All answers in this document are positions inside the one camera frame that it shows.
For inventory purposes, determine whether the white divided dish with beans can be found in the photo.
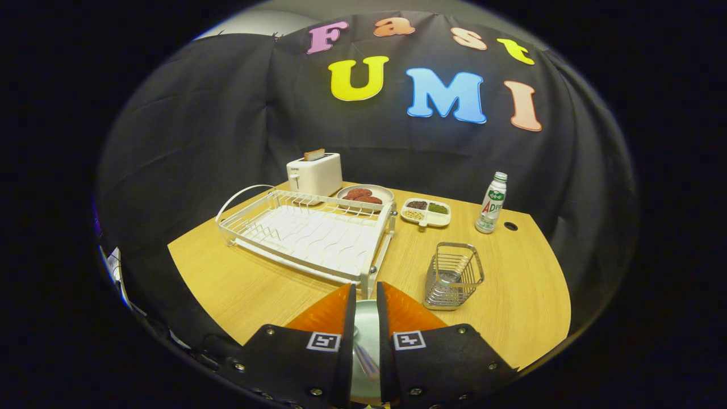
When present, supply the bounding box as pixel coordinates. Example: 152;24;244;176
400;198;452;229

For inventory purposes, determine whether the clear bottle with green label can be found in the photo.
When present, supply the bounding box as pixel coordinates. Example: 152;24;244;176
475;172;508;235

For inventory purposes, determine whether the metal wire basket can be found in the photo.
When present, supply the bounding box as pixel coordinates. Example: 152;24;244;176
423;242;485;311

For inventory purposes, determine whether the grey plate with brown food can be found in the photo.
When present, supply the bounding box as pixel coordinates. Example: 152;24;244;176
336;184;395;212

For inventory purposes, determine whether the pale green plate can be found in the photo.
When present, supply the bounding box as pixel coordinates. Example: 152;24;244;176
349;299;382;401

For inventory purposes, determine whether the white toaster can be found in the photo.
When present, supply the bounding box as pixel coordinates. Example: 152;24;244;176
286;152;344;198

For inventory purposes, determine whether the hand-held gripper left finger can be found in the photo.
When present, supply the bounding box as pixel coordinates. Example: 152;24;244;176
219;282;357;409

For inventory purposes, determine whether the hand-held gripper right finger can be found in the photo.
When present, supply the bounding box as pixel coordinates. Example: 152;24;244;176
377;281;519;409

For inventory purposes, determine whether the white wire dish rack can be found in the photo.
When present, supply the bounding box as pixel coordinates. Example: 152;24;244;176
215;184;397;299

